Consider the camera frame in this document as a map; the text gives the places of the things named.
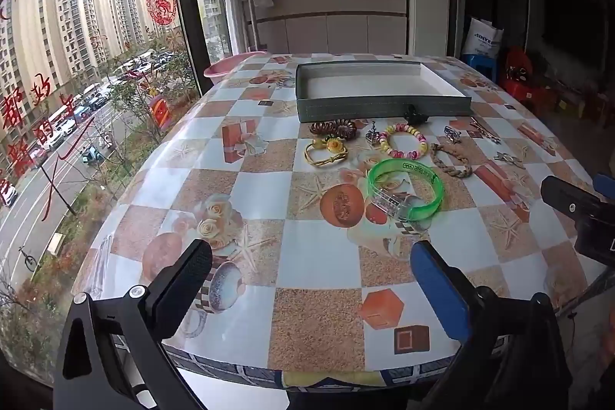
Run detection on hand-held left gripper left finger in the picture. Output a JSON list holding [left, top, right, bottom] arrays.
[[52, 238, 213, 410]]

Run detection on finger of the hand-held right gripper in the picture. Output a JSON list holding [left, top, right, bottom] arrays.
[[593, 173, 615, 199], [540, 176, 605, 223]]

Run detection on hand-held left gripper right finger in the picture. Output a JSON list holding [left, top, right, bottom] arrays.
[[410, 239, 575, 410]]

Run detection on green translucent bangle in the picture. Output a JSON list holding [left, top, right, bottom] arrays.
[[366, 158, 445, 226]]

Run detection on silver star hair clip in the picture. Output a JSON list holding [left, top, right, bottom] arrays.
[[468, 117, 501, 145]]

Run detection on braided beige hair tie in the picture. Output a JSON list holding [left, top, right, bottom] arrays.
[[429, 142, 474, 179]]

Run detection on pastel beaded bracelet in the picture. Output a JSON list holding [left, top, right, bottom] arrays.
[[379, 123, 428, 159]]

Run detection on black claw hair clip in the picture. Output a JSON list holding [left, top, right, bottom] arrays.
[[402, 105, 428, 126]]

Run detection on yellow flower bracelet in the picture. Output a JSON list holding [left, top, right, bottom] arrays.
[[304, 137, 349, 169]]

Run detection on grey cardboard box tray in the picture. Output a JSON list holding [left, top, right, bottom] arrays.
[[295, 61, 472, 124]]

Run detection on brown spiral hair tie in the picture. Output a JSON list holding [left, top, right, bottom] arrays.
[[310, 119, 359, 138]]

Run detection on pile of colourful boxes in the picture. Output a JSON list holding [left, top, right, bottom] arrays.
[[552, 86, 615, 125]]

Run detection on red plastic chair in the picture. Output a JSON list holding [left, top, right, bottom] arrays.
[[499, 46, 553, 101]]

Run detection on blue plastic stool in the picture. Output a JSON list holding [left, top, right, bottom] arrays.
[[460, 53, 498, 81]]

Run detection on red lantern window decoration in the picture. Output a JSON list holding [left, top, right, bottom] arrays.
[[149, 95, 171, 129]]

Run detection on white printed bag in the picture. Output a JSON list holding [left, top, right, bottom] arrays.
[[464, 17, 504, 59]]

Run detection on red character window stickers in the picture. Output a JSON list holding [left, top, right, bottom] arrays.
[[0, 71, 92, 223]]

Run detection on pink plastic basin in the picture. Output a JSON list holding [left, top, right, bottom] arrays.
[[203, 51, 270, 78]]

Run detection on white mop pole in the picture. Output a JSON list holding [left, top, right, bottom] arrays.
[[244, 0, 263, 53]]

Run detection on red horse paper cutout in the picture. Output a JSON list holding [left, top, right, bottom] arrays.
[[145, 0, 175, 25]]

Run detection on white counter cabinet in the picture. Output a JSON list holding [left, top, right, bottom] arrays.
[[240, 0, 411, 55]]

